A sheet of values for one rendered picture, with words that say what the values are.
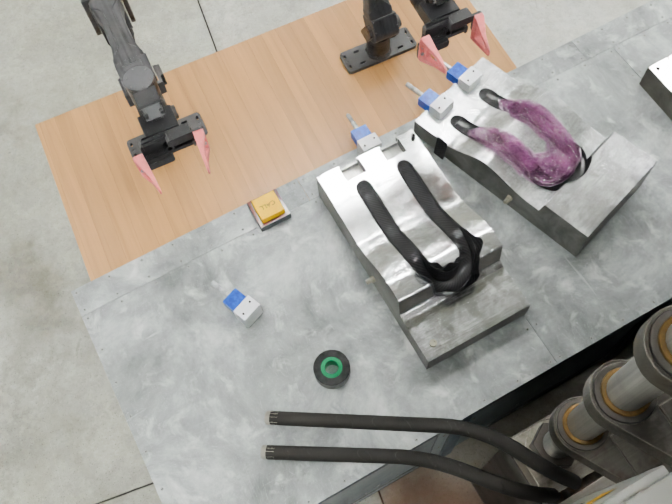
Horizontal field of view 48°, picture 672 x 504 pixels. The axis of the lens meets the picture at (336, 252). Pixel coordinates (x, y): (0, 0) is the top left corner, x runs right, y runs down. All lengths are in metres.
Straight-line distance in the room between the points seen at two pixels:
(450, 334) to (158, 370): 0.65
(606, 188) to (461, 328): 0.46
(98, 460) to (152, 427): 0.89
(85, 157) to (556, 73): 1.23
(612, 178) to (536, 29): 1.50
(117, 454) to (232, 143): 1.13
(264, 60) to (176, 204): 0.47
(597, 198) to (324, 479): 0.85
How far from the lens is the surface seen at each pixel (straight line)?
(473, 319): 1.67
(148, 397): 1.74
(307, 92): 2.01
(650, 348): 0.98
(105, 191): 1.97
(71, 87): 3.24
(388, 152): 1.83
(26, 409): 2.73
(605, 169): 1.82
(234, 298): 1.72
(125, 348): 1.78
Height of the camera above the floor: 2.43
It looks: 66 degrees down
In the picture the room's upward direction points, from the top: 7 degrees counter-clockwise
